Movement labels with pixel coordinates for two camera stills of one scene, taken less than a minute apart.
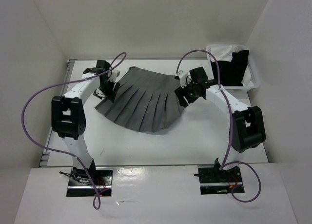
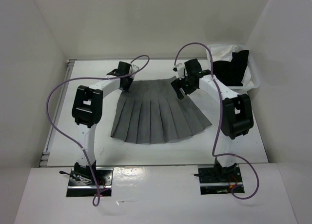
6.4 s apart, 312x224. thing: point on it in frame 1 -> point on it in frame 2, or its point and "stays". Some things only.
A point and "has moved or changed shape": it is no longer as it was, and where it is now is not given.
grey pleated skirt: (146, 101) has moved or changed shape
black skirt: (231, 73) stays
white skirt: (224, 53) stays
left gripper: (109, 94) -> (130, 79)
